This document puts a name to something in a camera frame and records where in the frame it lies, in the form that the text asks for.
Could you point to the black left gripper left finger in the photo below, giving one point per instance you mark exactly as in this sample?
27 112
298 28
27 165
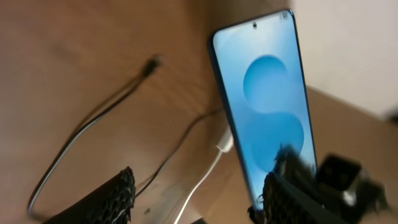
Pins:
108 204

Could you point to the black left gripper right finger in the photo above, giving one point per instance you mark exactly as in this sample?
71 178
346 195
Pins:
284 203

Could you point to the blue Galaxy smartphone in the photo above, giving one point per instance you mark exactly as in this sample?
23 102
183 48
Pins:
258 70

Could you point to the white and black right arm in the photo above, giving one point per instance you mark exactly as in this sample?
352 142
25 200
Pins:
340 191

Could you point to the white power strip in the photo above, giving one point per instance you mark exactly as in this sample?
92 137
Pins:
226 142

